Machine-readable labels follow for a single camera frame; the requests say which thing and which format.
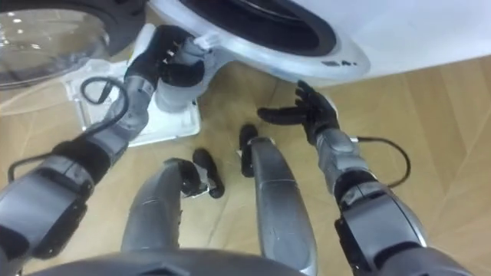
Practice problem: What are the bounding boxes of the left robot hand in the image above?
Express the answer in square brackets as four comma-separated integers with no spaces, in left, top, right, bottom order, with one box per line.
[125,24,206,89]

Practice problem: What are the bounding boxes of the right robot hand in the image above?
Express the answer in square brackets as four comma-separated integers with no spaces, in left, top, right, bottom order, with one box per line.
[256,79,341,146]

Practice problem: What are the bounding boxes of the washing machine glass door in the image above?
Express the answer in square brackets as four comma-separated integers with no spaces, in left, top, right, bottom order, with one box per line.
[0,0,150,92]

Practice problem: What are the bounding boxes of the robot legs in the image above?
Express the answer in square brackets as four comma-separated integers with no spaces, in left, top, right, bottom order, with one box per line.
[120,123,319,276]

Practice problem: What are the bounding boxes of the white washing machine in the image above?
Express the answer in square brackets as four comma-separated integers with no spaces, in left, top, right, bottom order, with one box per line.
[147,0,491,88]

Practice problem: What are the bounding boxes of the robot body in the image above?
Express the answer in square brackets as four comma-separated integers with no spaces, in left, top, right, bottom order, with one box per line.
[26,248,308,276]

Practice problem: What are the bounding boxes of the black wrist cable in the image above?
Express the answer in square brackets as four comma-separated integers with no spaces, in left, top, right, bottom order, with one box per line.
[7,76,130,183]
[351,136,412,189]

